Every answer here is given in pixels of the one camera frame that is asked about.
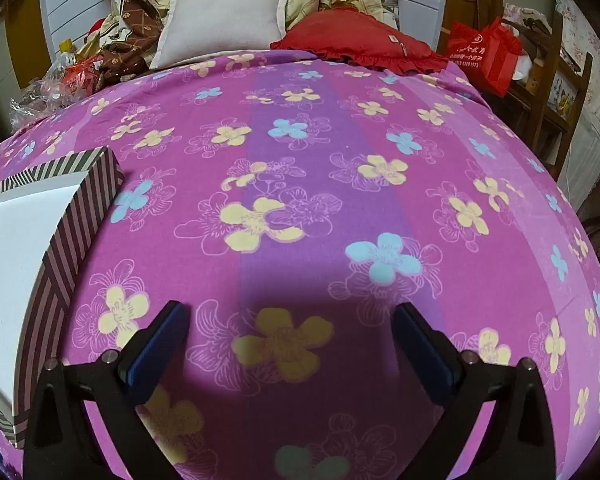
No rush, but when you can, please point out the red ruffled pillow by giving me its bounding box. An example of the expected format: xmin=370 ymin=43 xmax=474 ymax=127
xmin=270 ymin=7 xmax=451 ymax=77

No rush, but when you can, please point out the red shopping bag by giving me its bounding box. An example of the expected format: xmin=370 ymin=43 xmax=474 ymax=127
xmin=447 ymin=17 xmax=523 ymax=98

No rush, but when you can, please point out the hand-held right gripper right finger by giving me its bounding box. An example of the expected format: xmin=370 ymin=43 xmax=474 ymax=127
xmin=394 ymin=302 xmax=558 ymax=480

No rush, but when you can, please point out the pink floral bed sheet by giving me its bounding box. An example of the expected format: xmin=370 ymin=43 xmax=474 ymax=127
xmin=0 ymin=50 xmax=600 ymax=480

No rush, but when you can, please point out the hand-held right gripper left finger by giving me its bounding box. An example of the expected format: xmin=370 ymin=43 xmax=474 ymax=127
xmin=24 ymin=301 xmax=192 ymax=480

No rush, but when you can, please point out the white pillow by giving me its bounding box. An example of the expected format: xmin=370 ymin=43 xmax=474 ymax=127
xmin=150 ymin=0 xmax=293 ymax=70

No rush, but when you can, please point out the pile of clear plastic bags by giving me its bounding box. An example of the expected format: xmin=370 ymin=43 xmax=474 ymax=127
xmin=10 ymin=40 xmax=106 ymax=128

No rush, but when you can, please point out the wooden chair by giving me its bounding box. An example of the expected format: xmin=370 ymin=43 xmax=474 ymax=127
xmin=475 ymin=0 xmax=593 ymax=181

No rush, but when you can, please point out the striped cardboard box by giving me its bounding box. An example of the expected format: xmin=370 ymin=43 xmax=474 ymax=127
xmin=0 ymin=146 xmax=126 ymax=450

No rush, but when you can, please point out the brown floral cloth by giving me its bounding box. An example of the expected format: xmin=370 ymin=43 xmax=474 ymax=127
xmin=99 ymin=0 xmax=167 ymax=81

